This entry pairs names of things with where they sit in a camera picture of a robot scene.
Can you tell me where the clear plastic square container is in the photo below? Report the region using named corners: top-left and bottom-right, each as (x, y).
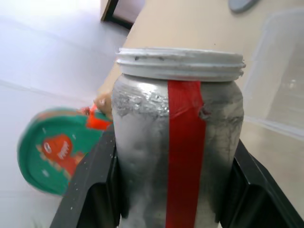
top-left (242, 8), bottom-right (304, 141)

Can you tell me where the grey round object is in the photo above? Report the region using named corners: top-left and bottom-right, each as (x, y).
top-left (228, 0), bottom-right (259, 13)

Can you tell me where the grey jar with red tape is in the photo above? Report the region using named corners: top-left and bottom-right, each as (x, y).
top-left (111, 47), bottom-right (247, 228)

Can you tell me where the black metal stand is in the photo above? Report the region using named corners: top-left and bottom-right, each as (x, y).
top-left (101, 0), bottom-right (146, 30)

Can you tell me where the teal dinosaur backpack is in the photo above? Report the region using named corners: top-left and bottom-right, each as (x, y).
top-left (16, 105), bottom-right (114, 197)

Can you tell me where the brown plush toy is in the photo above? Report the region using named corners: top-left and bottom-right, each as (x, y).
top-left (94, 91), bottom-right (115, 122)

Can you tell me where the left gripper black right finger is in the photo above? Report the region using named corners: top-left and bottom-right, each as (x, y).
top-left (215, 139), bottom-right (302, 228)

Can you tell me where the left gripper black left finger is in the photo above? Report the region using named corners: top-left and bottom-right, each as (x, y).
top-left (48, 129), bottom-right (122, 228)

